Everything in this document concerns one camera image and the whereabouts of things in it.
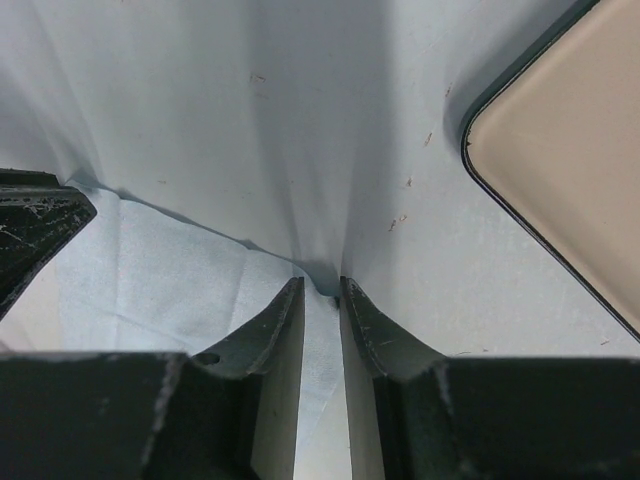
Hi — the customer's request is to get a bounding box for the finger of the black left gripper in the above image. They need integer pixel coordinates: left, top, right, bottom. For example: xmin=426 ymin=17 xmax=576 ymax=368
xmin=0 ymin=168 xmax=97 ymax=316

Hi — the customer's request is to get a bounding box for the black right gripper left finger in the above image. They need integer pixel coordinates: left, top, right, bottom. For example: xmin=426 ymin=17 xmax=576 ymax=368
xmin=1 ymin=277 xmax=305 ymax=479

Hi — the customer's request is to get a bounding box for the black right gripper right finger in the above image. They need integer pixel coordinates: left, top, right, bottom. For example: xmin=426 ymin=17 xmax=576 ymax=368
xmin=340 ymin=278 xmax=639 ymax=479

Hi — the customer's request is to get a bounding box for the light blue cleaning cloth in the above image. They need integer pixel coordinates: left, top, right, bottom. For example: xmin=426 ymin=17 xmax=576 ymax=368
xmin=1 ymin=185 xmax=351 ymax=479

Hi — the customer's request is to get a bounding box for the dark green glasses case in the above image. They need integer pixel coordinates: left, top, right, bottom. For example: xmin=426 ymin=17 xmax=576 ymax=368
xmin=460 ymin=1 xmax=639 ymax=336

